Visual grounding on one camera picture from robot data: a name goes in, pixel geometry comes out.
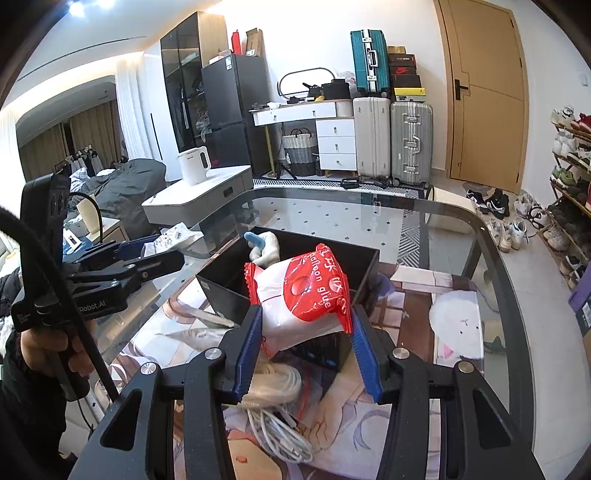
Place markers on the black glass display cabinet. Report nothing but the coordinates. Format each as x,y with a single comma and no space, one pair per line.
185,51

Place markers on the white drawer desk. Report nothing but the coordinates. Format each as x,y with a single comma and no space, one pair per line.
334,129

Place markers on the oval black framed mirror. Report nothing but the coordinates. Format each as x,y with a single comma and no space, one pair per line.
303,84

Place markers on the person's left hand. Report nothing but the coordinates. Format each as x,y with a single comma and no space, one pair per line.
37,344

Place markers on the dark grey bean bag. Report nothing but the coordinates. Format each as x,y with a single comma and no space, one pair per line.
120,194

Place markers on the black cardboard box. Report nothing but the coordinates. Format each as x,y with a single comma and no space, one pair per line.
223,282

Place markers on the red white snack bag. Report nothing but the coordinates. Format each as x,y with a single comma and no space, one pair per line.
304,297

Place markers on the black refrigerator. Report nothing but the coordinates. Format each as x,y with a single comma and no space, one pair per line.
234,85

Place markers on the teal suitcase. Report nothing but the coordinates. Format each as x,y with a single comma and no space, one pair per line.
370,58

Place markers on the bagged white shoelaces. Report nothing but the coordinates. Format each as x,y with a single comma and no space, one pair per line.
273,384

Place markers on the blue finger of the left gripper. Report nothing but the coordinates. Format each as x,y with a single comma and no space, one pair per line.
134,273
133,248

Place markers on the white blue plush toy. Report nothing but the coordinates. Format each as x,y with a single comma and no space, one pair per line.
264,248

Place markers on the anime printed desk mat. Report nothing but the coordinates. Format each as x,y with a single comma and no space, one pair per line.
435,315

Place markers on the wooden shoe rack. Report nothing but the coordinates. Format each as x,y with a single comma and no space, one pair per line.
569,232

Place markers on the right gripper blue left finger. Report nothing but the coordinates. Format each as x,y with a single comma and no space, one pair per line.
240,346

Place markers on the stacked shoe boxes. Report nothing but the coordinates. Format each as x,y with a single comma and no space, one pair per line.
406,83

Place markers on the white suitcase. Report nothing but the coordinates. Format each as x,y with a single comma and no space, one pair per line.
372,121

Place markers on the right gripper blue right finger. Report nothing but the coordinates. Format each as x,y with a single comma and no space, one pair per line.
372,347

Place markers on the white electric kettle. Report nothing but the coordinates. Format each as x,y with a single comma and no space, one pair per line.
194,165

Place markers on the woven laundry basket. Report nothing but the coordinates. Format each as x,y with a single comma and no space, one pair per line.
301,149

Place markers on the wooden door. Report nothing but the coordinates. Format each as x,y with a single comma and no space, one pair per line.
488,106

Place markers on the white low cabinet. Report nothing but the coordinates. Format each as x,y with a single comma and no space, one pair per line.
189,204

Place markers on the silver suitcase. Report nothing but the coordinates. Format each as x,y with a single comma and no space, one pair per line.
412,142

